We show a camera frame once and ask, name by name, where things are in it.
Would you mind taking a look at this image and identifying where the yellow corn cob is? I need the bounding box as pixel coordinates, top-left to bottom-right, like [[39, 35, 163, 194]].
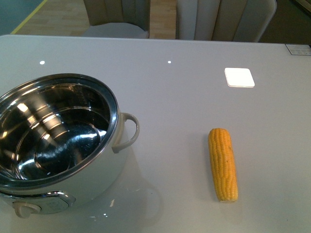
[[208, 128, 238, 202]]

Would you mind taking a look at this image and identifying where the white electric cooking pot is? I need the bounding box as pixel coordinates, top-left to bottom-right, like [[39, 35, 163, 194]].
[[0, 73, 140, 218]]

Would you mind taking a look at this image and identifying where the beige chair left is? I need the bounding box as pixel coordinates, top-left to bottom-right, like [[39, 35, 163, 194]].
[[82, 0, 151, 39]]

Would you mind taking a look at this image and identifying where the beige chair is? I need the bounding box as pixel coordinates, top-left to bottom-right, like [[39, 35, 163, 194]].
[[82, 0, 151, 39], [175, 0, 277, 42]]

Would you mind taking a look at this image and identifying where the beige chair right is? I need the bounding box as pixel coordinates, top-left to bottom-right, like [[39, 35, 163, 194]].
[[175, 0, 277, 42]]

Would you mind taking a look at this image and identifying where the sticker label on table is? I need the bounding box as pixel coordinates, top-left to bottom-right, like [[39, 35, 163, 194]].
[[285, 44, 311, 56]]

